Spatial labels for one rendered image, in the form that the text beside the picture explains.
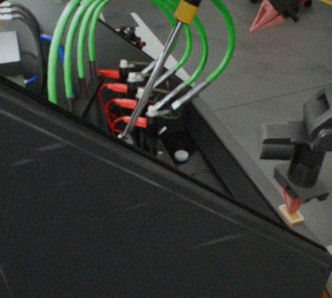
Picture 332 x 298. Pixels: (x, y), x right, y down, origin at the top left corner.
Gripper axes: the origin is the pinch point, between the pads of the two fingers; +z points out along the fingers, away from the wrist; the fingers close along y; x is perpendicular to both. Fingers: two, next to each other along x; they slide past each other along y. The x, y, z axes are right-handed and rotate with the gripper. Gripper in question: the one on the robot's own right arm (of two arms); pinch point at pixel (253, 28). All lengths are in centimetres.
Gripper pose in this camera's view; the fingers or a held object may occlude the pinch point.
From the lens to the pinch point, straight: 101.6
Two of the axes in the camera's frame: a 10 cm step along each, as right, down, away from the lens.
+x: 0.9, 5.9, -8.1
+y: -7.2, -5.2, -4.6
